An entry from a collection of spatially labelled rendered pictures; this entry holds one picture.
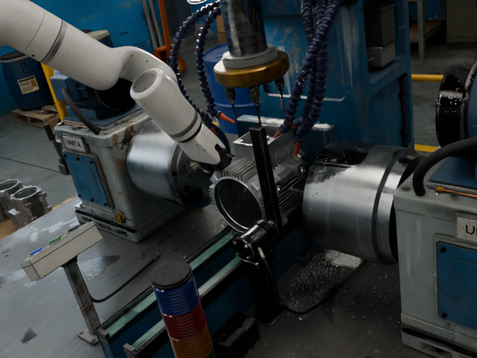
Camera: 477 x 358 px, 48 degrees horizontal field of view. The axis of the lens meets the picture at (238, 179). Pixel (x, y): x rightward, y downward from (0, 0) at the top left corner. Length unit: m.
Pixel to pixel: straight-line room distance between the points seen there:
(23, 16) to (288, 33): 0.68
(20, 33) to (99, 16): 6.83
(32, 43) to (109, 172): 0.67
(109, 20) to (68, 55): 6.91
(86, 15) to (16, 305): 6.36
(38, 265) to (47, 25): 0.50
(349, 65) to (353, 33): 0.08
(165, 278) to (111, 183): 0.92
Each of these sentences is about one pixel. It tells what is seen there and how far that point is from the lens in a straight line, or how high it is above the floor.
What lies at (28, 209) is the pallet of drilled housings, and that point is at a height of 0.27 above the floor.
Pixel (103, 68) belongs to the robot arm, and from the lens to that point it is 1.08.
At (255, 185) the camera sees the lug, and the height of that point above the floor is 1.08.
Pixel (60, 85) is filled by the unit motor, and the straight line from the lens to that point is 1.69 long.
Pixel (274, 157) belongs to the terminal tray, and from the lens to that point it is 1.31.
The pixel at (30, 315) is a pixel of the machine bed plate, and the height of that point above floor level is 0.80.
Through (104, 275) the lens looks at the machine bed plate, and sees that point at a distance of 1.61.
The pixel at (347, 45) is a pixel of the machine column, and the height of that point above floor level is 1.32.
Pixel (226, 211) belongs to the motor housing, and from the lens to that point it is 1.38.
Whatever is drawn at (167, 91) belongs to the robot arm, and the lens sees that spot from 1.13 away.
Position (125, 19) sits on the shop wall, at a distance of 8.14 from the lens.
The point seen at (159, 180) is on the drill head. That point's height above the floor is 1.05.
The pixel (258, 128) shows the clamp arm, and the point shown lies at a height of 1.25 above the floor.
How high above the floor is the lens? 1.65
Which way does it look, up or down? 26 degrees down
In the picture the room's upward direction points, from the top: 12 degrees counter-clockwise
